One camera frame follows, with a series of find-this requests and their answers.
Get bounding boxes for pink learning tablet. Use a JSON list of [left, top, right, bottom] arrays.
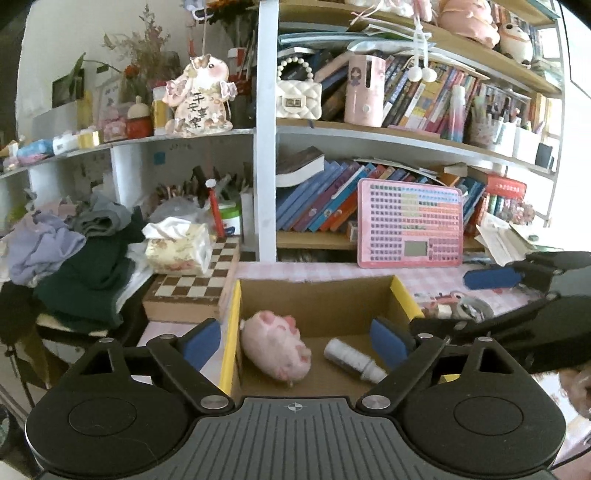
[[357, 178, 464, 268]]

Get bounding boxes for pink pig plush toy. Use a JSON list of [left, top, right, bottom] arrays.
[[239, 310, 312, 383]]

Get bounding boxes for white jar green label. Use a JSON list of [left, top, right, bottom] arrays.
[[217, 200, 243, 237]]

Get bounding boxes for small grey white bottle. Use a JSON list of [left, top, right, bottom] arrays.
[[323, 338, 387, 383]]

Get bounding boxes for cream quilted handbag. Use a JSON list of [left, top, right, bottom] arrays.
[[276, 56, 323, 121]]

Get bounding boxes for white bookshelf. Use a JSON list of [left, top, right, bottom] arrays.
[[0, 0, 566, 264]]

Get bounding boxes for white brown plush toy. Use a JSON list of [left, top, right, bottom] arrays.
[[499, 23, 539, 68]]

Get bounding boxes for white pom-pom strings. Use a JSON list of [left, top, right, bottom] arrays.
[[409, 18, 438, 84]]

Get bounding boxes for patterned pen holder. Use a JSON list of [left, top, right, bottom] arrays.
[[466, 92, 518, 158]]

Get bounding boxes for red book box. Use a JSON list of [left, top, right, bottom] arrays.
[[485, 174, 527, 199]]

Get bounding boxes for grey cloth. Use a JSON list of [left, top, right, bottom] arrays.
[[71, 191, 134, 238]]

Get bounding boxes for floral tissue box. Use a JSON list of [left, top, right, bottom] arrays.
[[142, 217, 213, 275]]

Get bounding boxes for red pen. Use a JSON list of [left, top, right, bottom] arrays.
[[205, 179, 226, 237]]

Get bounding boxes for row of colourful books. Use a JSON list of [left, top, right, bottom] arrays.
[[276, 157, 527, 234]]

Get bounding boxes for pink checked table mat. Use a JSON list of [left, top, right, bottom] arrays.
[[139, 261, 546, 384]]

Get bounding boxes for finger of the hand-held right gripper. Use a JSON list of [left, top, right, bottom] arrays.
[[409, 295, 591, 374], [464, 251, 591, 296]]

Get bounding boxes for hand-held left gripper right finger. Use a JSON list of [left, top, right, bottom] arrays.
[[358, 318, 532, 412]]

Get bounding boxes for row of upright paperback books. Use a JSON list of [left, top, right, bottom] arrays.
[[277, 32, 550, 139]]

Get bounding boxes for clear plastic bag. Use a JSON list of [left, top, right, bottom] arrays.
[[150, 196, 213, 227]]

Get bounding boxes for lavender cloth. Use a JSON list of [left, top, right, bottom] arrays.
[[0, 210, 88, 284]]

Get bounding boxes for small pink box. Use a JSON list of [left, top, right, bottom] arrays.
[[102, 108, 127, 141]]

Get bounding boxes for pink cylinder holder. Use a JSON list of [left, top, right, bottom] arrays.
[[344, 53, 386, 127]]

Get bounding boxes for light blue packet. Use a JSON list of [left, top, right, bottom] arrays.
[[16, 140, 56, 164]]

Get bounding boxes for pile of clothes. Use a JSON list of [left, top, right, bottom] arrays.
[[32, 208, 148, 333]]

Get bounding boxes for wooden chessboard box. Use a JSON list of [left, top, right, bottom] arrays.
[[142, 236, 241, 324]]

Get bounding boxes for dried flower bunch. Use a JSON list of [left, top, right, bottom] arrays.
[[104, 18, 181, 93]]

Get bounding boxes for dark framed picture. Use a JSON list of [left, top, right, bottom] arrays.
[[52, 69, 86, 109]]

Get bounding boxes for stack of papers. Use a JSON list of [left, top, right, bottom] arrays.
[[475, 215, 566, 266]]

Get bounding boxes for yellow cardboard box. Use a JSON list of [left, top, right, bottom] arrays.
[[219, 275, 460, 398]]

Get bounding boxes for pink pig decoration plaque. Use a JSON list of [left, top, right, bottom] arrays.
[[164, 54, 237, 137]]

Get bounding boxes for thick grey book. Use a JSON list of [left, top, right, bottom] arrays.
[[276, 147, 326, 188]]

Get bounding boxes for pink blue gradient bottle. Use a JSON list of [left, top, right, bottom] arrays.
[[441, 85, 466, 143]]

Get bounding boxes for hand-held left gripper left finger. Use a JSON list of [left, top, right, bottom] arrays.
[[60, 318, 235, 414]]

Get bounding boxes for bundle of pencils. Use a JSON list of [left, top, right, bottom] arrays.
[[154, 168, 252, 204]]

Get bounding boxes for white pen holder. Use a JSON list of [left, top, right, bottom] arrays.
[[512, 117, 541, 164]]

